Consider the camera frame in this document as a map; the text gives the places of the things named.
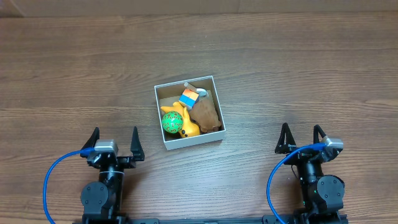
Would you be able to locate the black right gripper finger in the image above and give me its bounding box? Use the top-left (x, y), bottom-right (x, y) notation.
top-left (313, 124), bottom-right (326, 144)
top-left (275, 123), bottom-right (297, 154)

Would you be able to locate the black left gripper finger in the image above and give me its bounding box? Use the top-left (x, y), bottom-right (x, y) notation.
top-left (130, 126), bottom-right (145, 161)
top-left (80, 127), bottom-right (100, 157)

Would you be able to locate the green number ball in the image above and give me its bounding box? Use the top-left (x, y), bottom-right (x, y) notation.
top-left (161, 111), bottom-right (183, 134)

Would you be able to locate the orange rubber animal toy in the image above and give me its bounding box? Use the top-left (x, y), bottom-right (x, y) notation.
top-left (160, 102), bottom-right (200, 138)

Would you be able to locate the white cardboard box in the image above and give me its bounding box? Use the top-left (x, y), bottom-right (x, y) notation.
top-left (154, 76), bottom-right (226, 150)

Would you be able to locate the colourful puzzle cube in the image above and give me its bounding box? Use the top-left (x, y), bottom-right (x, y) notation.
top-left (178, 89), bottom-right (199, 110)

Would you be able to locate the brown plush hamster toy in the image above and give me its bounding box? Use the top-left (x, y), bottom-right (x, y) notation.
top-left (189, 98), bottom-right (221, 133)

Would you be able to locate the white wooden rattle drum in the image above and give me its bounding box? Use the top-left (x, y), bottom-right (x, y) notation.
top-left (184, 82), bottom-right (208, 97)

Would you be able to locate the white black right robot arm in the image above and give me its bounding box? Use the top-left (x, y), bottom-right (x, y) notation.
top-left (266, 123), bottom-right (348, 223)

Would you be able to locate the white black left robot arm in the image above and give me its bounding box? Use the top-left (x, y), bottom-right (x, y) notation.
top-left (80, 127), bottom-right (145, 224)

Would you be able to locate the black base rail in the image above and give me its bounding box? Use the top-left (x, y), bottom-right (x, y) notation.
top-left (72, 213), bottom-right (349, 224)

